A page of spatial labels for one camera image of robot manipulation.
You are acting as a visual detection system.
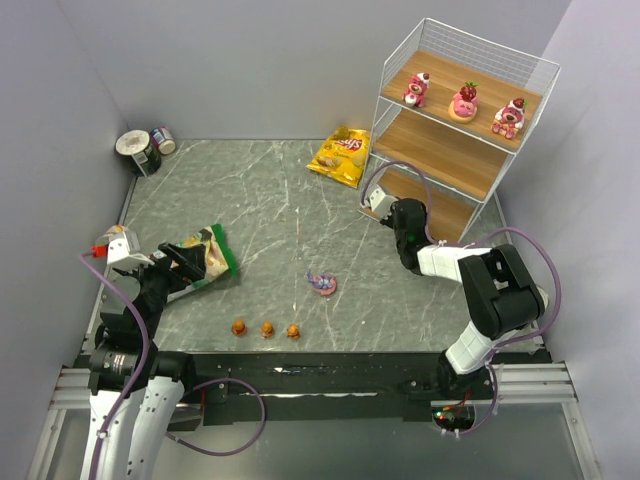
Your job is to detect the purple bunny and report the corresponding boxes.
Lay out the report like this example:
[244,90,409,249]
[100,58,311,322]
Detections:
[306,270,337,296]

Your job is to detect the pink bear cream hat toy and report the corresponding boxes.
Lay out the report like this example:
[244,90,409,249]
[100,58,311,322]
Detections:
[402,72,430,108]

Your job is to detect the pink bear strawberry donut toy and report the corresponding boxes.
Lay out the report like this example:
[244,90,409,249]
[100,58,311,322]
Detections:
[448,82,478,124]

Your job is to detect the orange bear toy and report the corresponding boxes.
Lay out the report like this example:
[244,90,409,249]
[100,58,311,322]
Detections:
[261,322,275,339]
[231,319,247,336]
[286,324,300,340]

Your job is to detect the pink bear cake toy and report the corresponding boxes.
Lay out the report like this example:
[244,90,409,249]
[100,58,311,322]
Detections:
[491,97,527,140]

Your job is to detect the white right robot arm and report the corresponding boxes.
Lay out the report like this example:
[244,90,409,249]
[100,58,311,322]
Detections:
[382,199,548,392]

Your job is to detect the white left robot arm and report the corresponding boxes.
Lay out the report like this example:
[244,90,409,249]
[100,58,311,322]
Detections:
[81,243,207,479]

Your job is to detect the green cassava chips bag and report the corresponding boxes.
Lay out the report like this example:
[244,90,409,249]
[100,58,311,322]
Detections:
[168,224,238,302]

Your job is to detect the yellow Lays chips bag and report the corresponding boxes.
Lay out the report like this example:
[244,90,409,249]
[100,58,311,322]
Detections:
[307,125,370,188]

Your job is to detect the black labelled can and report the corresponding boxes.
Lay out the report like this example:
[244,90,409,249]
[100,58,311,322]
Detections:
[115,130,161,177]

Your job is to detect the blue white tipped can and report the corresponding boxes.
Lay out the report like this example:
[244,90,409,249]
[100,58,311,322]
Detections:
[149,126,176,155]

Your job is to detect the silver top tin can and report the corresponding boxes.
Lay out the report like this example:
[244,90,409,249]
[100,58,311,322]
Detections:
[536,285,550,312]

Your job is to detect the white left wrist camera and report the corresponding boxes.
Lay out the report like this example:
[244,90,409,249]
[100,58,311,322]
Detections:
[107,230,154,271]

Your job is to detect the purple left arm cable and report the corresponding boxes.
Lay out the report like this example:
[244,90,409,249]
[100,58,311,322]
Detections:
[79,249,151,480]

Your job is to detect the white wire wooden shelf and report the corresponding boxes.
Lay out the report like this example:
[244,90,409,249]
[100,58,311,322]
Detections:
[360,18,561,241]

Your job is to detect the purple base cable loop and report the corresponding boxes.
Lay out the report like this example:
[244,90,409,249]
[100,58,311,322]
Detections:
[159,379,265,457]

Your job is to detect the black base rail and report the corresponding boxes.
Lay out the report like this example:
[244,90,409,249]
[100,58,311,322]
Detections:
[183,352,493,426]

